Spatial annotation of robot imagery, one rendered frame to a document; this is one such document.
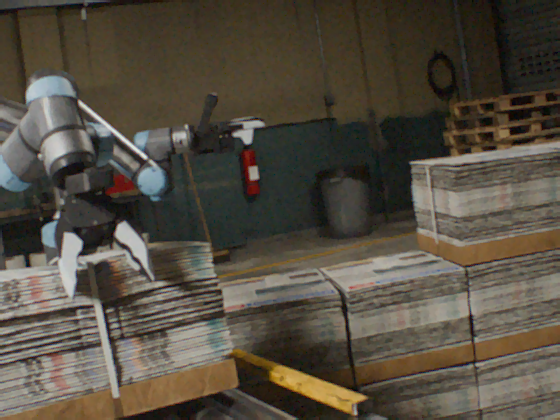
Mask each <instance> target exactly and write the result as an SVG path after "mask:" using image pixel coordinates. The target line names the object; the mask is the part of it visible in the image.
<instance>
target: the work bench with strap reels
mask: <svg viewBox="0 0 560 420"><path fill-rule="evenodd" d="M114 176H115V181H116V186H115V187H111V188H107V189H108V191H107V195H109V196H111V197H113V198H114V200H113V202H115V201H118V202H119V203H124V202H128V201H134V206H135V212H136V218H137V224H138V226H139V228H140V230H141V232H142V235H143V237H144V239H145V243H146V244H149V243H150V240H149V234H148V233H146V234H145V227H144V221H143V214H142V209H141V203H140V199H145V198H150V196H146V195H145V194H144V193H142V191H141V190H140V188H135V186H134V182H132V181H131V180H129V179H128V178H127V177H126V175H124V174H117V175H116V173H115V175H114ZM153 206H154V212H155V217H156V229H157V235H158V241H159V243H166V241H165V235H164V229H163V223H162V217H161V212H160V205H159V201H153ZM39 210H40V212H41V217H45V216H50V215H55V213H56V212H57V206H56V202H54V203H47V204H42V205H41V207H39ZM35 218H40V216H39V212H38V210H37V208H33V209H28V210H23V208H18V209H13V210H8V211H1V212H0V224H4V223H9V222H14V221H24V220H29V219H35ZM117 249H122V248H120V247H118V246H117V245H116V243H115V241H114V244H113V248H112V249H110V248H109V245H108V246H106V247H99V249H98V251H97V252H96V253H95V254H97V253H101V252H108V251H113V250H117ZM5 260H6V265H7V270H18V269H26V266H25V257H24V256H23V255H21V256H17V257H10V258H5ZM30 260H31V266H32V267H42V266H47V260H46V255H45V251H43V252H39V253H36V254H31V255H30Z"/></svg>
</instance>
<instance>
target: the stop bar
mask: <svg viewBox="0 0 560 420"><path fill-rule="evenodd" d="M229 357H233V358H234V361H235V366H237V367H239V368H243V369H245V370H247V371H249V372H252V373H254V374H255V375H258V376H260V377H262V378H267V379H269V380H270V381H273V382H275V383H277V384H279V385H282V386H283V387H287V388H290V389H292V390H294V391H296V392H298V393H300V394H302V395H307V396H308V397H311V398H313V399H315V400H317V401H321V402H323V403H326V404H328V405H330V406H332V407H334V408H338V409H341V410H342V411H344V412H346V413H351V414H353V415H354V416H359V415H362V414H364V413H367V412H370V411H372V410H373V405H372V400H371V398H369V397H367V396H362V395H360V394H357V393H356V392H353V391H350V390H346V389H344V388H341V387H339V386H336V385H334V384H329V383H327V382H324V381H323V380H320V379H317V378H315V377H310V376H308V375H306V374H303V373H300V372H298V371H296V370H294V369H289V368H286V367H284V366H282V365H279V364H277V363H274V362H272V361H269V360H265V359H262V358H260V357H257V356H255V355H253V354H251V353H248V352H245V351H243V350H240V349H238V348H236V349H233V350H232V351H231V352H230V356H229Z"/></svg>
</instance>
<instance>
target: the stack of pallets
mask: <svg viewBox="0 0 560 420"><path fill-rule="evenodd" d="M556 94H560V89H559V90H553V91H551V90H547V91H540V92H534V93H521V94H515V95H509V96H505V95H503V96H497V97H492V98H487V99H476V100H471V101H466V102H461V103H459V102H455V103H450V104H449V108H450V112H451V115H450V117H448V118H445V122H447V132H442V133H443V136H444V142H445V145H448V147H449V149H450V150H451V157H456V156H462V155H469V154H475V153H480V152H492V151H498V150H505V149H507V148H508V147H509V146H518V145H523V144H528V143H530V139H531V143H532V142H537V141H546V140H551V139H554V136H553V134H554V135H560V101H557V95H556ZM556 103H557V104H556ZM550 104H551V105H550ZM466 105H470V109H471V113H466V111H465V106H466ZM544 105H545V106H544ZM506 107H507V108H506ZM550 108H558V110H559V115H555V116H551V114H550ZM525 112H527V118H526V113H525ZM466 119H467V125H468V126H464V127H462V124H461V120H466ZM547 122H555V127H556V128H555V129H550V130H547V129H546V123H547ZM524 126H525V127H526V132H522V131H521V127H524ZM448 131H450V132H448ZM491 131H493V133H494V135H493V136H492V134H491ZM465 134H467V139H468V140H463V141H460V137H459V135H465ZM464 148H471V152H472V153H469V154H465V149H464Z"/></svg>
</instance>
